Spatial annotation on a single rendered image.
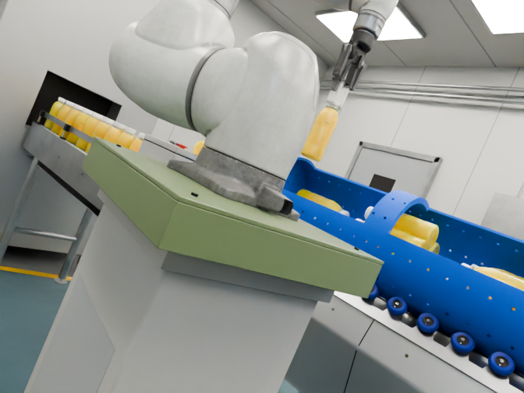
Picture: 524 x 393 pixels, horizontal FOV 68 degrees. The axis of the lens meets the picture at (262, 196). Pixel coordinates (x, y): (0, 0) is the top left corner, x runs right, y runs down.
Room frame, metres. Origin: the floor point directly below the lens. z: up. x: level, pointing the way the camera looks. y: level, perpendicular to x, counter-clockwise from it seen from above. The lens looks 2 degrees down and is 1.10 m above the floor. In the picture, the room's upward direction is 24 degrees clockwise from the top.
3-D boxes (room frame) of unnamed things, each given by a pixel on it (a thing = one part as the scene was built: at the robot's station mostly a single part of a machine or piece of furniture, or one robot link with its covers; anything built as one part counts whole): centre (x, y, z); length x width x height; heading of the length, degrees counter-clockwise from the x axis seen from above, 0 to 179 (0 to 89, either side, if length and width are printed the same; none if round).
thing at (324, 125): (1.23, -0.09, 1.32); 0.07 x 0.07 x 0.19
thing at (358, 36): (1.23, -0.09, 1.60); 0.08 x 0.07 x 0.09; 139
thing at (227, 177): (0.66, 0.04, 1.09); 0.22 x 0.18 x 0.06; 44
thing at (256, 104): (0.67, 0.06, 1.23); 0.18 x 0.16 x 0.22; 72
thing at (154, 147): (1.29, 0.34, 1.05); 0.20 x 0.10 x 0.10; 49
